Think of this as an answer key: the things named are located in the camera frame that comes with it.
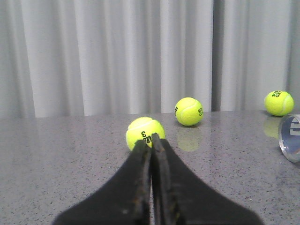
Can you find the grey pleated curtain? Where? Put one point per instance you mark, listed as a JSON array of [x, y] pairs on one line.
[[91, 57]]

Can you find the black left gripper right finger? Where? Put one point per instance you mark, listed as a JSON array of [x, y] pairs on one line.
[[181, 198]]

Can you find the middle tennis ball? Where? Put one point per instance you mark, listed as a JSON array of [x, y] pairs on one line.
[[279, 103]]

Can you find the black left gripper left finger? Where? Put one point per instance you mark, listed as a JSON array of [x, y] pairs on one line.
[[123, 200]]

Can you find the tennis ball far left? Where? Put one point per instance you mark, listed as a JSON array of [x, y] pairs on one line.
[[142, 128]]

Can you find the white Wilson tennis ball can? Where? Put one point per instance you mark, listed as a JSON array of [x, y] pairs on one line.
[[289, 137]]

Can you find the tennis ball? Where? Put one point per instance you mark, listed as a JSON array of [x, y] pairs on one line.
[[142, 128], [279, 103]]

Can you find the tennis ball Roland Garros print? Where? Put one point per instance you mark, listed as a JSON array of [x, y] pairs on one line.
[[188, 111]]

